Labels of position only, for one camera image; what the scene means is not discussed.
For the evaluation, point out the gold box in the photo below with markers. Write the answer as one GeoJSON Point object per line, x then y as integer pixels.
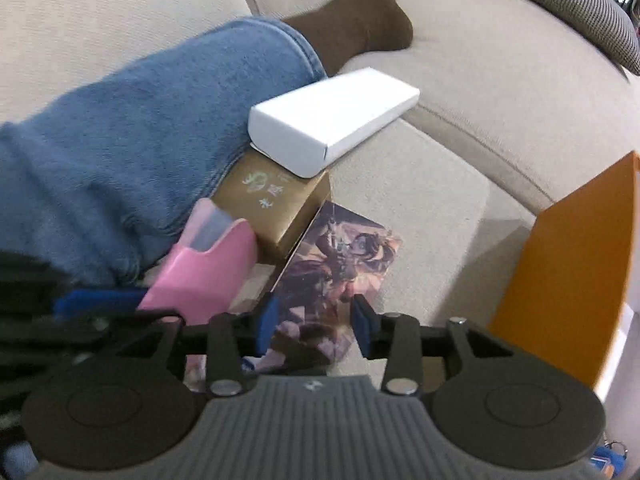
{"type": "Point", "coordinates": [265, 200]}

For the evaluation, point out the houndstooth cushion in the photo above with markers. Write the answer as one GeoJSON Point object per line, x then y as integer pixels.
{"type": "Point", "coordinates": [575, 0]}

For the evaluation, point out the person's left leg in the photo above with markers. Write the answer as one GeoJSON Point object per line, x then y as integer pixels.
{"type": "Point", "coordinates": [125, 135]}

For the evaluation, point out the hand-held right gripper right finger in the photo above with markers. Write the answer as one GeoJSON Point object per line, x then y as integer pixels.
{"type": "Point", "coordinates": [361, 327]}

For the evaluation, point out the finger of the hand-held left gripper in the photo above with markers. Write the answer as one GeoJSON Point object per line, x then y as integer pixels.
{"type": "Point", "coordinates": [100, 302]}

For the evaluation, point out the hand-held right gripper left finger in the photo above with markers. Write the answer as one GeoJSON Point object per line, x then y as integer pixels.
{"type": "Point", "coordinates": [267, 327]}

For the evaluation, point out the pink card holder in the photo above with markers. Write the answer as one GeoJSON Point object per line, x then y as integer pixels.
{"type": "Point", "coordinates": [200, 270]}

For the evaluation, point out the anime picture card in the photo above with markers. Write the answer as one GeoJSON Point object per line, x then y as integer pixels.
{"type": "Point", "coordinates": [340, 260]}

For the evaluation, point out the blue key fob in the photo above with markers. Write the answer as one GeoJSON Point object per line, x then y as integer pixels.
{"type": "Point", "coordinates": [607, 462]}

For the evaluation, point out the orange cardboard box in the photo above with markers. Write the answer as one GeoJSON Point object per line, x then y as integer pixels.
{"type": "Point", "coordinates": [565, 270]}

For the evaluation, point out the beige sofa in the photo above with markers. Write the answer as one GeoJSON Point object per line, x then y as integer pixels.
{"type": "Point", "coordinates": [500, 85]}

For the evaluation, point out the white box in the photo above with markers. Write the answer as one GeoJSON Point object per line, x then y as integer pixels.
{"type": "Point", "coordinates": [330, 110]}

